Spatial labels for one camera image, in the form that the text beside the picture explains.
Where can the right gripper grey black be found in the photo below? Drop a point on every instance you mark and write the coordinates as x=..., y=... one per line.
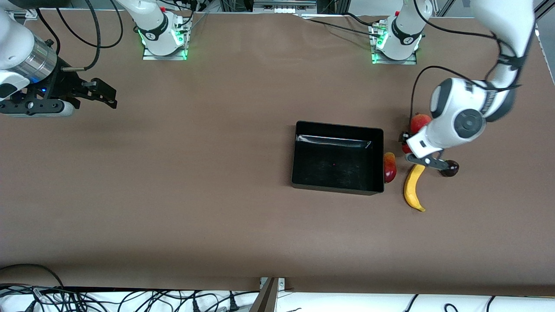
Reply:
x=64, y=85

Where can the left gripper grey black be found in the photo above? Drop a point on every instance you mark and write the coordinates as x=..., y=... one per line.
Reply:
x=404, y=138

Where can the red yellow apple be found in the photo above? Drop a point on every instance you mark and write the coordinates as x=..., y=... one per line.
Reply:
x=406, y=149

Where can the black plastic box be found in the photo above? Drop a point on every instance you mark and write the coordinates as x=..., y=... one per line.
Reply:
x=334, y=160

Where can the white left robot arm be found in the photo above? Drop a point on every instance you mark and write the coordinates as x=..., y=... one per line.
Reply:
x=459, y=121

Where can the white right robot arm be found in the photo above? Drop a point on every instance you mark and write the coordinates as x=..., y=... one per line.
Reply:
x=17, y=39

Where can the yellow banana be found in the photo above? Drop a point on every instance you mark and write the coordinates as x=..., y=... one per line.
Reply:
x=412, y=190

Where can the red pomegranate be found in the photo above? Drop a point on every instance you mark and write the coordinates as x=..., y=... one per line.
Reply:
x=419, y=122

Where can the red yellow mango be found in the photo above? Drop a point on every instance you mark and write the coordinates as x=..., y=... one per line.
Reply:
x=390, y=169

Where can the dark purple mangosteen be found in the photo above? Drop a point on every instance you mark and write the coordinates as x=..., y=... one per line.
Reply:
x=452, y=170

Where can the white power strip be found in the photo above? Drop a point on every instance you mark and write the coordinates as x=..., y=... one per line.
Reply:
x=284, y=6

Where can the aluminium frame profile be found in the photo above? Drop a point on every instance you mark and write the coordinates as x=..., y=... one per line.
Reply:
x=544, y=8

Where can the silver table edge bracket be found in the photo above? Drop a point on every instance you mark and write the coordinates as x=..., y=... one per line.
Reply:
x=281, y=284

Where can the dark metal post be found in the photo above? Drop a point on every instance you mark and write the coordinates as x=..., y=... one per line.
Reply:
x=265, y=299

